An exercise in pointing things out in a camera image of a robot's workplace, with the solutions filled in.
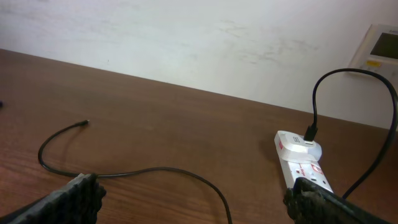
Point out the white power strip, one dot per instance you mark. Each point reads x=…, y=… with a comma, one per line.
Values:
x=311, y=171

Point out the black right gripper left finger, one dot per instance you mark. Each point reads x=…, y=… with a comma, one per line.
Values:
x=77, y=202

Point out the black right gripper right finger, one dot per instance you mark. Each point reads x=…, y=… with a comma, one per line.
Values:
x=308, y=202

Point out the white USB charger plug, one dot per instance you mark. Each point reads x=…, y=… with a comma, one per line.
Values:
x=292, y=147

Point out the white wall control panel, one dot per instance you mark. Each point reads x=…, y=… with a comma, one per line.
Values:
x=378, y=52

